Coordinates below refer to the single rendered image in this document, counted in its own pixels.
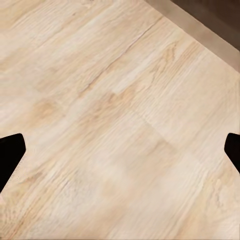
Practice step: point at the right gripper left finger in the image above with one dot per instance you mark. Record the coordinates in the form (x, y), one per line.
(12, 149)

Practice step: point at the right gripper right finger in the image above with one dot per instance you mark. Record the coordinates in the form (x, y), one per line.
(232, 149)

